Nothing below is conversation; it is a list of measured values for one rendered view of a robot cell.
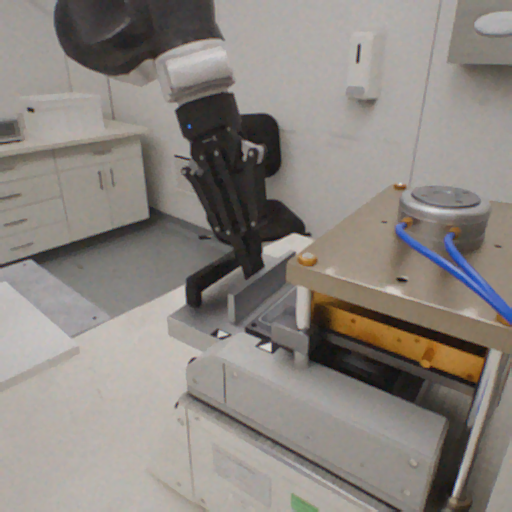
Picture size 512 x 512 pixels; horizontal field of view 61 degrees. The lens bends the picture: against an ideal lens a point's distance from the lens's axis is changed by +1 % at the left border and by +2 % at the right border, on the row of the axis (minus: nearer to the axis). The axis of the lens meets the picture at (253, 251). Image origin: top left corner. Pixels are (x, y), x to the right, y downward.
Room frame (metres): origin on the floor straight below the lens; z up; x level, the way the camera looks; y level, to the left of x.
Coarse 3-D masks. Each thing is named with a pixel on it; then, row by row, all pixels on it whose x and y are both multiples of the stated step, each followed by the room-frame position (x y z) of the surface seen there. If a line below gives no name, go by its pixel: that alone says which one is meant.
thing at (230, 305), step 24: (264, 264) 0.59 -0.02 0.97; (216, 288) 0.52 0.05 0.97; (240, 288) 0.45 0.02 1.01; (264, 288) 0.49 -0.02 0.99; (288, 288) 0.52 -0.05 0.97; (192, 312) 0.46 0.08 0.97; (216, 312) 0.46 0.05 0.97; (240, 312) 0.44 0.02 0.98; (192, 336) 0.43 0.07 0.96; (408, 384) 0.33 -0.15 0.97
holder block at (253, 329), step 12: (276, 300) 0.45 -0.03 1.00; (264, 312) 0.42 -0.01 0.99; (252, 324) 0.40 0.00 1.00; (264, 336) 0.38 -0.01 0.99; (288, 348) 0.36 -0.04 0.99; (324, 348) 0.36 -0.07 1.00; (312, 360) 0.35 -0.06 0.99; (324, 360) 0.34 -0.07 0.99; (336, 360) 0.34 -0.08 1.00; (348, 372) 0.33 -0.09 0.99; (360, 372) 0.32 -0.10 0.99; (396, 372) 0.32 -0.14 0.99; (372, 384) 0.31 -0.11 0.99; (384, 384) 0.31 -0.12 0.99; (396, 384) 0.31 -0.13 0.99
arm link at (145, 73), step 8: (24, 0) 0.66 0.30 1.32; (32, 0) 0.66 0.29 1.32; (40, 0) 0.66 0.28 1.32; (48, 0) 0.66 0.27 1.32; (56, 0) 0.66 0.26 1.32; (40, 8) 0.66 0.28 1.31; (48, 8) 0.66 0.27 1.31; (48, 16) 0.66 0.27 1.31; (144, 64) 0.60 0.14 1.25; (152, 64) 0.62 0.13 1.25; (136, 72) 0.59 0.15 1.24; (144, 72) 0.61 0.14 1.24; (152, 72) 0.63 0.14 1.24; (120, 80) 0.63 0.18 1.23; (128, 80) 0.62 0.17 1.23; (136, 80) 0.63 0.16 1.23; (144, 80) 0.64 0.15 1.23; (152, 80) 0.66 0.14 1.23
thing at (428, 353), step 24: (336, 312) 0.33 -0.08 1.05; (360, 312) 0.33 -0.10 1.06; (336, 336) 0.33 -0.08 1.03; (360, 336) 0.32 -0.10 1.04; (384, 336) 0.31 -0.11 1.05; (408, 336) 0.30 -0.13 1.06; (432, 336) 0.29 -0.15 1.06; (384, 360) 0.31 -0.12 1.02; (408, 360) 0.30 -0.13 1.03; (432, 360) 0.28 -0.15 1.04; (456, 360) 0.27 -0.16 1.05; (480, 360) 0.27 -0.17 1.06; (456, 384) 0.27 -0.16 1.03; (504, 384) 0.26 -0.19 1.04
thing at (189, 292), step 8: (224, 256) 0.54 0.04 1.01; (232, 256) 0.54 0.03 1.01; (216, 264) 0.51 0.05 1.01; (224, 264) 0.52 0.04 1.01; (232, 264) 0.53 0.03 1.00; (200, 272) 0.49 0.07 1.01; (208, 272) 0.49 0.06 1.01; (216, 272) 0.50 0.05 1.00; (224, 272) 0.52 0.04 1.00; (192, 280) 0.47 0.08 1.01; (200, 280) 0.48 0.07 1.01; (208, 280) 0.49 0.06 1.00; (216, 280) 0.50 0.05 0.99; (192, 288) 0.47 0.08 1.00; (200, 288) 0.47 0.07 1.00; (192, 296) 0.47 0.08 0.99; (200, 296) 0.47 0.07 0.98; (192, 304) 0.47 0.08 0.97; (200, 304) 0.47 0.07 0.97
